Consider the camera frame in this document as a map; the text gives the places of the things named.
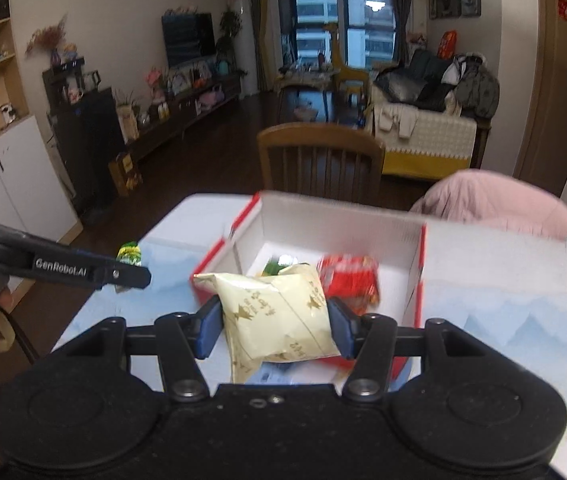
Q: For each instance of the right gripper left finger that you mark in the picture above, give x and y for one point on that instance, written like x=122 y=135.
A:
x=181 y=340

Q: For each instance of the cream snack packet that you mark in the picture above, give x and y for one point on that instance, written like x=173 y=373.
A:
x=280 y=318

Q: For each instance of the red cardboard box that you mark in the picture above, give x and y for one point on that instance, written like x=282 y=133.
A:
x=309 y=229

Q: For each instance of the green white jelly cup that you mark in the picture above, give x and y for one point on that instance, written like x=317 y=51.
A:
x=130 y=254

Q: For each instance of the wooden chair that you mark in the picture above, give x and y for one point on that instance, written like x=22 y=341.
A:
x=321 y=160

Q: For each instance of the red snack packet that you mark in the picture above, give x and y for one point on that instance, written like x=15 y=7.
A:
x=352 y=279

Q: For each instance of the sofa with white cover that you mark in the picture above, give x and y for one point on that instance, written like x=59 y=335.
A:
x=433 y=116

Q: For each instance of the brown paper bag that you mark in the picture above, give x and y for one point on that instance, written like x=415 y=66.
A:
x=125 y=174

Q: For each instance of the pink cushioned chair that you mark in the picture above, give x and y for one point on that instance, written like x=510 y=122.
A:
x=500 y=202

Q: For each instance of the green foil snack bar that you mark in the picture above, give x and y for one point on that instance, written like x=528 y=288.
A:
x=276 y=264

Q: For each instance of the dark tv cabinet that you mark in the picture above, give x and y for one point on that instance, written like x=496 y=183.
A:
x=96 y=132

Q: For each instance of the television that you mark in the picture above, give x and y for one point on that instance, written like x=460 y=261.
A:
x=187 y=37

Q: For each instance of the white cupboard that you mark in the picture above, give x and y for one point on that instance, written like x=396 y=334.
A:
x=32 y=198

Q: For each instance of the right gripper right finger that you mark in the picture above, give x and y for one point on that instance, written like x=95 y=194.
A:
x=369 y=341

